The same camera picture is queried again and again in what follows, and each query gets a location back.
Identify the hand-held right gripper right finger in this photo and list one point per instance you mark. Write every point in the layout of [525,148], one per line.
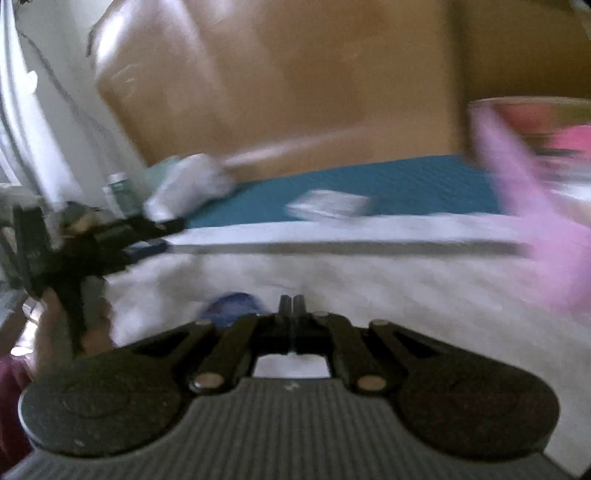
[300,308]

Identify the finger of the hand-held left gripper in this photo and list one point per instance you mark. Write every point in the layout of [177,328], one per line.
[147,226]
[145,249]

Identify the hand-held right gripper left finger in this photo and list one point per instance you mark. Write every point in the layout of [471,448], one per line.
[284,308]

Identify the pink cardboard box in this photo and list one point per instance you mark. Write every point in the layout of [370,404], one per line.
[531,207]

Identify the person's left hand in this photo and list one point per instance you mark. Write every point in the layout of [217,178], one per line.
[51,332]

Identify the small green-label bottle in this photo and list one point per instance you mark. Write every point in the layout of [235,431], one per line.
[121,194]

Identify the white tissue packet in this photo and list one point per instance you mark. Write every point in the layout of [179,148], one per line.
[189,184]

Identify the clear plastic packet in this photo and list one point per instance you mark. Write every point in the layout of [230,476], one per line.
[330,204]

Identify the beige patterned bed sheet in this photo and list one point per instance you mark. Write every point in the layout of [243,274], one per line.
[415,295]

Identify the teal quilted mat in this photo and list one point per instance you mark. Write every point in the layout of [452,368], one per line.
[369,180]

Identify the white curtain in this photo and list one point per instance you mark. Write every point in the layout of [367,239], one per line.
[21,115]

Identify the wooden headboard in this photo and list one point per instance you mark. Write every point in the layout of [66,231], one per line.
[300,83]

